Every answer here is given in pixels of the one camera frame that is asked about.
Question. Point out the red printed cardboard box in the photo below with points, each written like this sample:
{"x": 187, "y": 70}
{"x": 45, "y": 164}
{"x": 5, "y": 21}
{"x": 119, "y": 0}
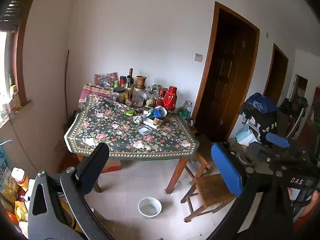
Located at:
{"x": 112, "y": 165}

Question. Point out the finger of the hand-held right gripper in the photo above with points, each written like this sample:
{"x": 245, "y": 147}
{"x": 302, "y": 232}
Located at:
{"x": 277, "y": 140}
{"x": 258, "y": 150}

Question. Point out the white paper box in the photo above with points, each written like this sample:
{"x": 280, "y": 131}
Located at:
{"x": 148, "y": 123}

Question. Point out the brown paper carton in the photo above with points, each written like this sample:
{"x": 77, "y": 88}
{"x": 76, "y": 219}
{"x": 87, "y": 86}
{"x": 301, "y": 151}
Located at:
{"x": 157, "y": 121}

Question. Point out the small brown jar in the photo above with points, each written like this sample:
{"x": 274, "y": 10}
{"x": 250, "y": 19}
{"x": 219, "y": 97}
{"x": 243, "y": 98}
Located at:
{"x": 128, "y": 102}

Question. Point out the dark wine bottle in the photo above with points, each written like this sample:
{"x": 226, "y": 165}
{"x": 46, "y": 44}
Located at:
{"x": 130, "y": 76}

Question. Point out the black silver flashlight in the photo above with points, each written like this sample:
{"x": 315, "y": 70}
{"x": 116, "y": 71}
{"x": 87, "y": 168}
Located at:
{"x": 142, "y": 110}

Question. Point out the red can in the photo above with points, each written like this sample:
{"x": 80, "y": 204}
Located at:
{"x": 122, "y": 81}

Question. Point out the gold lid glass jar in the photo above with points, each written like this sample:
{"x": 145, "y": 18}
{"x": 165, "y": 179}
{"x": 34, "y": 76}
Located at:
{"x": 138, "y": 97}

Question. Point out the dark hanging garment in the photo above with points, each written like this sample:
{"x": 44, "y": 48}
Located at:
{"x": 301, "y": 103}

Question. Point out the brown ceramic vase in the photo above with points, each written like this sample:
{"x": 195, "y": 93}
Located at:
{"x": 140, "y": 81}

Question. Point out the red thermos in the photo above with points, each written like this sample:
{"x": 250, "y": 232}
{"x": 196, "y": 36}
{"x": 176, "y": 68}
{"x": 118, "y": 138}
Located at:
{"x": 171, "y": 100}

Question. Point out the red sauce bottle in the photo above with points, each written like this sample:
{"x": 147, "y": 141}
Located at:
{"x": 160, "y": 99}

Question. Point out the black bag white trim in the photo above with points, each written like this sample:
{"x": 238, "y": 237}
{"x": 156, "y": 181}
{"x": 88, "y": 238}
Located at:
{"x": 265, "y": 125}

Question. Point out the light blue paper bag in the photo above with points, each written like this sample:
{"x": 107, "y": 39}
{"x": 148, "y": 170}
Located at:
{"x": 246, "y": 135}

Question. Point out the person's right forearm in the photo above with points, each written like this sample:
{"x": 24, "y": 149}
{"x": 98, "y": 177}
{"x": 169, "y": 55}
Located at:
{"x": 315, "y": 202}

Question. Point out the wooden stick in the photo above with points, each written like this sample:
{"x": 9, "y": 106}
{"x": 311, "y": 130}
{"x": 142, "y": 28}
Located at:
{"x": 66, "y": 80}

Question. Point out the clear plastic tray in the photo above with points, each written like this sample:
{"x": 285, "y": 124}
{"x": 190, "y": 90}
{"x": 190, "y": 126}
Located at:
{"x": 144, "y": 130}

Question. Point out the bamboo window blind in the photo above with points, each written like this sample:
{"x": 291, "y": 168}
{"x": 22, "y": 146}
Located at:
{"x": 10, "y": 10}

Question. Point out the crumpled clear plastic bag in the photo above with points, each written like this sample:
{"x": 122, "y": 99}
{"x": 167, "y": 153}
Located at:
{"x": 151, "y": 95}

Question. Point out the green cap bottle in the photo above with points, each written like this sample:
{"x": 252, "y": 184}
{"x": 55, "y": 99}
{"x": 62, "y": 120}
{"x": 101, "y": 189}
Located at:
{"x": 116, "y": 83}

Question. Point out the maroon striped bag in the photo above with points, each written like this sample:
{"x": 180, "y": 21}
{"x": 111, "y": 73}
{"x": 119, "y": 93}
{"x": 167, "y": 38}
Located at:
{"x": 93, "y": 92}

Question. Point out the tape roll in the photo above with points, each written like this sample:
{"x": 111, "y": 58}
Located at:
{"x": 191, "y": 122}

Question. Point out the dark wooden door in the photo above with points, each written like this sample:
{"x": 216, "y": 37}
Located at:
{"x": 276, "y": 75}
{"x": 225, "y": 80}

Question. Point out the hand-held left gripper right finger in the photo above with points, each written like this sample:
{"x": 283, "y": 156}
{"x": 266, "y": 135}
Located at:
{"x": 226, "y": 170}

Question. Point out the yellow oil bottle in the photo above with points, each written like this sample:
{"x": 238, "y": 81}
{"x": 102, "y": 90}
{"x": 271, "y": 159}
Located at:
{"x": 16, "y": 98}

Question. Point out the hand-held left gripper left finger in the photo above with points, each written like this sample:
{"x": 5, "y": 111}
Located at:
{"x": 96, "y": 165}

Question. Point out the blue clothes pile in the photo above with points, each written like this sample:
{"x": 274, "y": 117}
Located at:
{"x": 260, "y": 103}

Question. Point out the red printed snack bag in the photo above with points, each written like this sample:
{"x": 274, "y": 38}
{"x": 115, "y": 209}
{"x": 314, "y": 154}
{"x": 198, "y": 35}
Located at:
{"x": 106, "y": 78}

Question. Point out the wooden window frame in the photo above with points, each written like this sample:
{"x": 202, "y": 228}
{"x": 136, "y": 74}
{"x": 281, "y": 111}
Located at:
{"x": 21, "y": 75}

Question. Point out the light switch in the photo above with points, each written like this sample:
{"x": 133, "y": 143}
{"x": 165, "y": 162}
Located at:
{"x": 198, "y": 57}

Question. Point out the teal and clear plastic bag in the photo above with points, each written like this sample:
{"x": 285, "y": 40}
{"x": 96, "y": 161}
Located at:
{"x": 160, "y": 111}

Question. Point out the green foil wrapper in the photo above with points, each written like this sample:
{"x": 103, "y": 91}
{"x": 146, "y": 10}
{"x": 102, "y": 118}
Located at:
{"x": 130, "y": 112}

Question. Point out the patterned paper ball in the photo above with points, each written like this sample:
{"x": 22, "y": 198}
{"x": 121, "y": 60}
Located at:
{"x": 137, "y": 119}

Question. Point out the clear glass jar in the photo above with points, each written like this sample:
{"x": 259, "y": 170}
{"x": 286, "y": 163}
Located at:
{"x": 188, "y": 106}

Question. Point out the yellow bottle white cap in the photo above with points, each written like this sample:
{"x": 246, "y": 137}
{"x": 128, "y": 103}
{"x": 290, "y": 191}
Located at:
{"x": 20, "y": 180}

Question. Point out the teal crumpled bag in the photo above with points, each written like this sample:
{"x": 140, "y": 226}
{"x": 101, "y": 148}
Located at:
{"x": 185, "y": 115}

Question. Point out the yellow-green bumpy fruit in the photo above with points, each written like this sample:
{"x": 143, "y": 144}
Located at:
{"x": 150, "y": 103}

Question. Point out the wooden stool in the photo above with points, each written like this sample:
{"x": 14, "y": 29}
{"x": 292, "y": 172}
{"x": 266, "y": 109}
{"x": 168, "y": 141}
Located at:
{"x": 207, "y": 192}

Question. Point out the wooden table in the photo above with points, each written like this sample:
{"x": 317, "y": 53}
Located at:
{"x": 176, "y": 177}

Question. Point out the black lid glass jar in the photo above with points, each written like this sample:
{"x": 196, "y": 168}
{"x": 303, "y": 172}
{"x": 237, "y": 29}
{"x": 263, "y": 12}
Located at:
{"x": 118, "y": 95}

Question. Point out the blue printed package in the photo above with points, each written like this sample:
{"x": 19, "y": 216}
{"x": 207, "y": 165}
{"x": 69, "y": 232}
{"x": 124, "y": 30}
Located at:
{"x": 3, "y": 160}

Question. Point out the yellow label liquor bottle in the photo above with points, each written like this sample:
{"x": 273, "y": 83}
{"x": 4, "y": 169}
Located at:
{"x": 127, "y": 91}

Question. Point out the white basin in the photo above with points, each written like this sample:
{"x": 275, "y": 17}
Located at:
{"x": 150, "y": 213}

